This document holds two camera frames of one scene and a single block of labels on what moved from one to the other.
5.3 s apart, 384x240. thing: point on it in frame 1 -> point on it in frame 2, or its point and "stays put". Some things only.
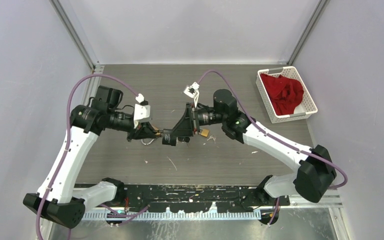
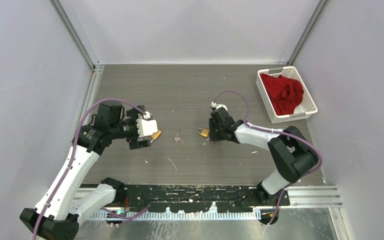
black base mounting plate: x=197 y=198 stays put
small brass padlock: x=204 y=132 stays put
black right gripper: x=186 y=126 -> x=213 y=136
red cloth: x=286 y=94 stays put
